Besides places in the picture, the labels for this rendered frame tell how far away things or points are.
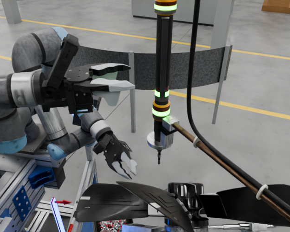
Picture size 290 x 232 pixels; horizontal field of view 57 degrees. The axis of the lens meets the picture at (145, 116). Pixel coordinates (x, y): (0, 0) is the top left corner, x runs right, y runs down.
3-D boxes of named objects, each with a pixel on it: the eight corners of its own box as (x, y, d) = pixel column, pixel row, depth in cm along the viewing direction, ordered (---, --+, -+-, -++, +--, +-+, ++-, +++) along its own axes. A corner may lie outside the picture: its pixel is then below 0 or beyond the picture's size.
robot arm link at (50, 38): (21, 101, 141) (26, 26, 97) (47, 91, 149) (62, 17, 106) (33, 119, 139) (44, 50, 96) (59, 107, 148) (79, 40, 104)
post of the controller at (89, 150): (92, 161, 150) (88, 134, 139) (87, 161, 150) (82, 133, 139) (93, 157, 153) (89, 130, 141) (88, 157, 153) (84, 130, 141)
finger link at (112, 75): (125, 80, 69) (91, 89, 65) (124, 58, 66) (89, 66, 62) (131, 85, 67) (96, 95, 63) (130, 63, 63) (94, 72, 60)
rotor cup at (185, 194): (217, 224, 83) (216, 181, 86) (174, 225, 79) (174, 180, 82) (195, 219, 96) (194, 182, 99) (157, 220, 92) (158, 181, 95)
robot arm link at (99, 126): (98, 118, 102) (84, 133, 103) (105, 126, 100) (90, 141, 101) (109, 122, 109) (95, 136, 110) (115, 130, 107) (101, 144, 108)
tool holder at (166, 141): (182, 147, 71) (186, 117, 65) (161, 158, 68) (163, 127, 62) (162, 130, 77) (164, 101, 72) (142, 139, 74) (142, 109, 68)
